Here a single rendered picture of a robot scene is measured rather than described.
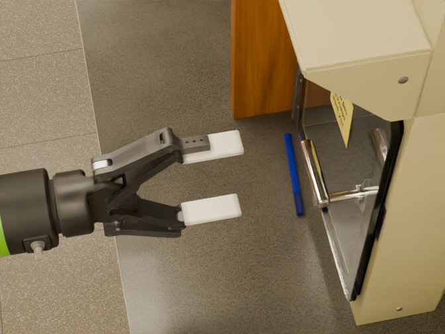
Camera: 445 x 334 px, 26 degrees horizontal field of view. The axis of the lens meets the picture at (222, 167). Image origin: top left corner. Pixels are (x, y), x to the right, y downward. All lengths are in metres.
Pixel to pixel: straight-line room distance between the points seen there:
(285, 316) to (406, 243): 0.25
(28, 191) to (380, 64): 0.43
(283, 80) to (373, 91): 0.58
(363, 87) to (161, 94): 0.70
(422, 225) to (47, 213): 0.42
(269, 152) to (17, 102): 1.40
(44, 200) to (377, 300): 0.46
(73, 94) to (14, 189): 1.67
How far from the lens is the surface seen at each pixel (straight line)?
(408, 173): 1.01
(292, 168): 1.43
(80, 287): 2.41
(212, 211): 1.17
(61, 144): 2.64
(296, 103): 1.39
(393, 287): 1.24
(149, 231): 1.17
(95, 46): 1.60
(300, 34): 0.84
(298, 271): 1.36
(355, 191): 1.11
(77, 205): 1.08
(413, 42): 0.85
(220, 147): 1.06
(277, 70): 1.42
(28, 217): 1.08
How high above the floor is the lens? 2.14
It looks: 57 degrees down
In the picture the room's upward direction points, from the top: straight up
